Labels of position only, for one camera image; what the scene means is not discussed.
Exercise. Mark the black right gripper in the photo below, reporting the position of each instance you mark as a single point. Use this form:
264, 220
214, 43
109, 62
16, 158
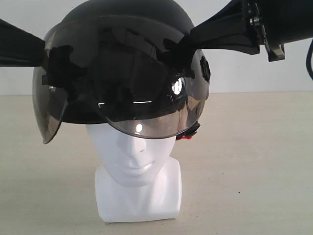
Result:
245, 25

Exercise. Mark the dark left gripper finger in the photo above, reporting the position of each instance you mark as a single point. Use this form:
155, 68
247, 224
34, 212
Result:
19, 48

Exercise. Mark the black helmet with visor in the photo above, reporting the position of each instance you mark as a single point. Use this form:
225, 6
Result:
122, 63

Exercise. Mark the white mannequin head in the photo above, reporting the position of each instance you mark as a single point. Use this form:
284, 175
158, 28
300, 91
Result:
137, 179

